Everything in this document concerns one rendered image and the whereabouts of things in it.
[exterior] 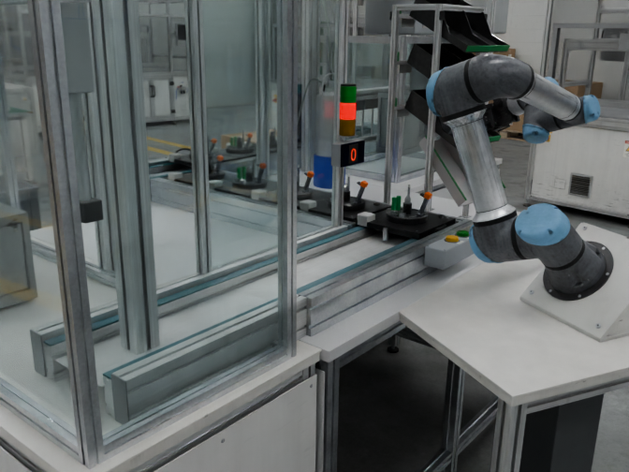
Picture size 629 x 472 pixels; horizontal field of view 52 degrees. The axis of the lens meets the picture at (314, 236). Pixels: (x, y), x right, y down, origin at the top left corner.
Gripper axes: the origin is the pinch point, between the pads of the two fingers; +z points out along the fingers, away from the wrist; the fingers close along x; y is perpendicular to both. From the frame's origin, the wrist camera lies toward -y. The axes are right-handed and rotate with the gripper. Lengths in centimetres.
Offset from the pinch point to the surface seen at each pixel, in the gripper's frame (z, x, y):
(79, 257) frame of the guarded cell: -53, -143, 43
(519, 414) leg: -52, -57, 85
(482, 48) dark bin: -10.9, 1.2, -21.2
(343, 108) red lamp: 1, -51, -3
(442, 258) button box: -11, -33, 47
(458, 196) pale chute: 9.0, -2.6, 24.7
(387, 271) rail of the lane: -10, -53, 49
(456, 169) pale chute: 15.7, 5.4, 13.6
